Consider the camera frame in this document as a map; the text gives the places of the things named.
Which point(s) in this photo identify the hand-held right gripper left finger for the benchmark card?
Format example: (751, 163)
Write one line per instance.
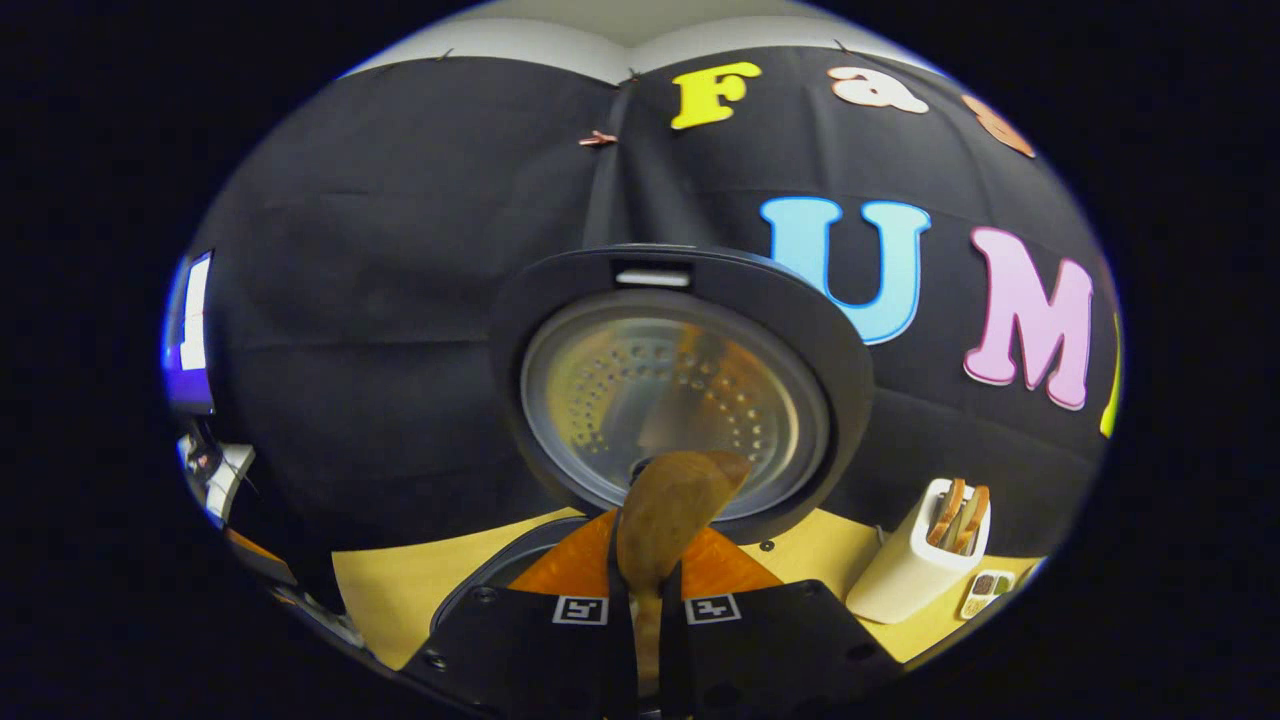
(620, 660)

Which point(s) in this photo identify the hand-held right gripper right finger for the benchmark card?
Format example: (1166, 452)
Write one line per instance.
(672, 660)

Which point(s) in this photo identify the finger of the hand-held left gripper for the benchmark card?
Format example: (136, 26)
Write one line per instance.
(255, 548)

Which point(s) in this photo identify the wooden spoon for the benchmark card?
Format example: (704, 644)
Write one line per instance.
(665, 520)

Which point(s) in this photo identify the black silver rice cooker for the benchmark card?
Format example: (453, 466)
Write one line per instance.
(680, 400)

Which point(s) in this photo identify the white object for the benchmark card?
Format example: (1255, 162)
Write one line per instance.
(222, 475)

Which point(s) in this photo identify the white toaster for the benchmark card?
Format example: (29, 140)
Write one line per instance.
(905, 575)

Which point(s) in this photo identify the black backdrop cloth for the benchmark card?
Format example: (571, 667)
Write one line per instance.
(400, 300)

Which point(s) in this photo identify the pile of yellow beans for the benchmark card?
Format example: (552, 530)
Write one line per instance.
(975, 606)

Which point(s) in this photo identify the white divided dish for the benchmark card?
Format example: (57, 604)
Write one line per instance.
(985, 600)

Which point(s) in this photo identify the pile of brown beans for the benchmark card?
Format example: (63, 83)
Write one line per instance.
(983, 584)

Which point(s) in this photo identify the pink cloth clip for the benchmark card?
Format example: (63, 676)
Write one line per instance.
(598, 139)

